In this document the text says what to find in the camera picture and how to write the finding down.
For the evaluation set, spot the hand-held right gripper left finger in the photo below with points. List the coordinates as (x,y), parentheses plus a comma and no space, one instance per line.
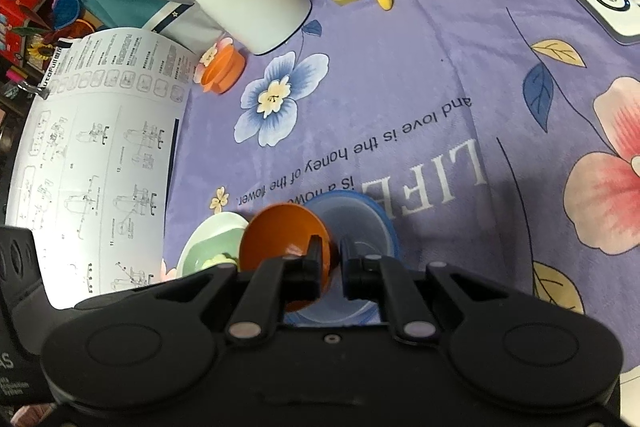
(316,267)

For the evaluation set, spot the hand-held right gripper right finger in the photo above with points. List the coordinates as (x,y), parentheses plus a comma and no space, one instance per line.
(347,267)

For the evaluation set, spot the blue translucent bowl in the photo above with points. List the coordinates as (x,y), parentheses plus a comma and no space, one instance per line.
(360,222)

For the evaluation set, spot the small orange bowl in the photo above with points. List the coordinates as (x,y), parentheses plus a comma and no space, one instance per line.
(280,232)

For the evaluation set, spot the white round plate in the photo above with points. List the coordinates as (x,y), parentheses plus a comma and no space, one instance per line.
(187,242)

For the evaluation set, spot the white instruction sheet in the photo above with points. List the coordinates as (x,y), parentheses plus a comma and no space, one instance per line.
(100,157)

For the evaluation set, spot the orange plastic container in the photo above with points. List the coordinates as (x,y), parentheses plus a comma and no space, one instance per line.
(222,67)

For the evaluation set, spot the purple floral blanket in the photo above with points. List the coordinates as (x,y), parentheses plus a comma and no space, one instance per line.
(450,57)

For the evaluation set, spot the artificial sunflower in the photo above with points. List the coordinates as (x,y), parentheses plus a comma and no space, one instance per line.
(39,52)

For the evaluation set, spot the blue plastic scoop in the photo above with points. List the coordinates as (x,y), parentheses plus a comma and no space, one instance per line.
(66,9)

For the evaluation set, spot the red cardboard box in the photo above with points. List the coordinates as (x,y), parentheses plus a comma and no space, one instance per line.
(20,2)

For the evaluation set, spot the white square device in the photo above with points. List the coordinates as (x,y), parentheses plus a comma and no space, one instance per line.
(605,4)

